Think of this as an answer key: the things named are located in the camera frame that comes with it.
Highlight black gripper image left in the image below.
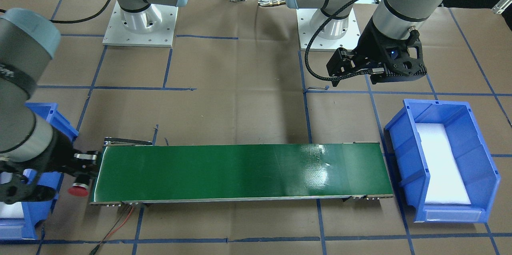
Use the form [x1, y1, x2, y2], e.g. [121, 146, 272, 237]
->
[0, 129, 100, 204]

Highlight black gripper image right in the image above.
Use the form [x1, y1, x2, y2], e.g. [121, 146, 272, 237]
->
[326, 20, 427, 87]

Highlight red push button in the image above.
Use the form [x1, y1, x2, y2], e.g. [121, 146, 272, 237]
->
[67, 174, 91, 197]

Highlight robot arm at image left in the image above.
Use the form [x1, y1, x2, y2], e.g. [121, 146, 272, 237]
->
[0, 0, 188, 204]

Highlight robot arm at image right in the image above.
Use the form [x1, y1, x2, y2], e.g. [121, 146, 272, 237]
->
[286, 0, 443, 87]

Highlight green conveyor belt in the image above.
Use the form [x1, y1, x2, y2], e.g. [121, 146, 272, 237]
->
[91, 142, 394, 205]

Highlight white foam pad bin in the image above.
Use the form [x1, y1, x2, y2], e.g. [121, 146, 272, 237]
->
[416, 123, 471, 205]
[0, 172, 24, 219]

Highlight blue bin at image left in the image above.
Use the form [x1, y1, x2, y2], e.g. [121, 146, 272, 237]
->
[0, 103, 79, 240]

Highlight blue bin at image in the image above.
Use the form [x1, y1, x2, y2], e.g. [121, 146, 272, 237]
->
[385, 99, 500, 223]
[0, 103, 79, 240]

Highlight blue bin at image right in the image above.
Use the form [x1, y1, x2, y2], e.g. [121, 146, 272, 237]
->
[385, 99, 500, 223]

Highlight white base plate image right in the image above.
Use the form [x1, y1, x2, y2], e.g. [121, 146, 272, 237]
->
[296, 9, 360, 52]

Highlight white base plate image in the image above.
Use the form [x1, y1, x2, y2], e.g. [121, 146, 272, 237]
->
[102, 3, 179, 48]
[296, 9, 360, 52]

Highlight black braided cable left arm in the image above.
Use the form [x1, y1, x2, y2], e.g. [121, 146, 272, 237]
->
[304, 0, 394, 80]

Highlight red and black wires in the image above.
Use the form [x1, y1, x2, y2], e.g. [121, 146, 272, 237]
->
[89, 205, 136, 255]

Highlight white base plate image left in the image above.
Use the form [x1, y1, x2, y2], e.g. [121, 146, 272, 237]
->
[102, 3, 179, 48]

